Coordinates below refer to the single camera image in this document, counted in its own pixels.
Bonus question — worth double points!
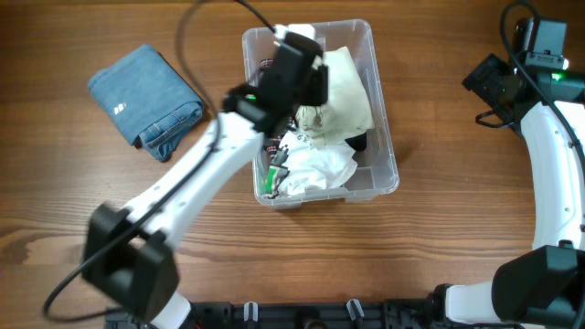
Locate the white printed t-shirt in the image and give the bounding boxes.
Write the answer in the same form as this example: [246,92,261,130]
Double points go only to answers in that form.
[261,131,357,198]

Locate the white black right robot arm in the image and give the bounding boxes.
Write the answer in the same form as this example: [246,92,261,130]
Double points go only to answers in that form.
[416,55,584,328]

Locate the cream cloth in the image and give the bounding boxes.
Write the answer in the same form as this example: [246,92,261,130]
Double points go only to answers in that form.
[295,47,375,147]

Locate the clear plastic storage bin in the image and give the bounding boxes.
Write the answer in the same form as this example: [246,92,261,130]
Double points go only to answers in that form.
[252,19,399,209]

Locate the black garment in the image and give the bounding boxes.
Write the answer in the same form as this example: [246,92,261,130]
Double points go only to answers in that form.
[345,133,367,152]

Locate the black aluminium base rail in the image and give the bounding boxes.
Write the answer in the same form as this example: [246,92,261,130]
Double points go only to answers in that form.
[104,296,458,329]

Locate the blue jeans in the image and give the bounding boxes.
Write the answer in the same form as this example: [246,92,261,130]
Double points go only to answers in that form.
[88,44,205,162]

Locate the red navy plaid shirt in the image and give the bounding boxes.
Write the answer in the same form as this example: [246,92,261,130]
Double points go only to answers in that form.
[258,58,296,159]

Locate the black left camera cable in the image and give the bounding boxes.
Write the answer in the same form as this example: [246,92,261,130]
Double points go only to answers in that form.
[41,0,278,324]

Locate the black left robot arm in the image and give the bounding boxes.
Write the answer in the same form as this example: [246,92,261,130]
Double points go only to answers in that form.
[81,31,328,328]

